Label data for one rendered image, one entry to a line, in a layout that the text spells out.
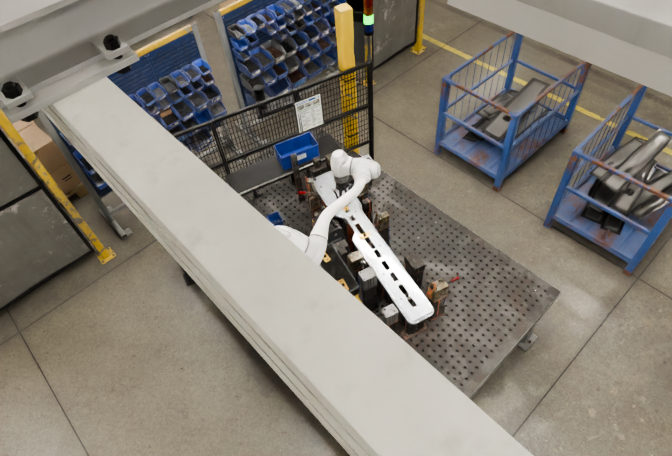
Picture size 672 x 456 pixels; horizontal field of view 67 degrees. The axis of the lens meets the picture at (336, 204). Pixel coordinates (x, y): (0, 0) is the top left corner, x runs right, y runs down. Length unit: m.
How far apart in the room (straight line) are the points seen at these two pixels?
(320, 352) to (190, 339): 4.01
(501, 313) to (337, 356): 3.17
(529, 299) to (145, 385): 2.91
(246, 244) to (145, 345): 4.07
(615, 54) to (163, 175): 0.75
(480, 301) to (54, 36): 3.15
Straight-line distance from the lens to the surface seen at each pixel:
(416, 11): 6.49
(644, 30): 0.95
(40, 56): 0.79
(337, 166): 2.87
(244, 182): 3.84
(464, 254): 3.75
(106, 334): 4.73
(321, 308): 0.43
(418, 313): 3.13
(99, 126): 0.67
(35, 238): 4.77
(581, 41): 1.01
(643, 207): 4.91
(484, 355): 3.40
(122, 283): 4.94
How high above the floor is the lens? 3.77
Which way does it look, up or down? 50 degrees down
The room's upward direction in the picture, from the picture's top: 6 degrees counter-clockwise
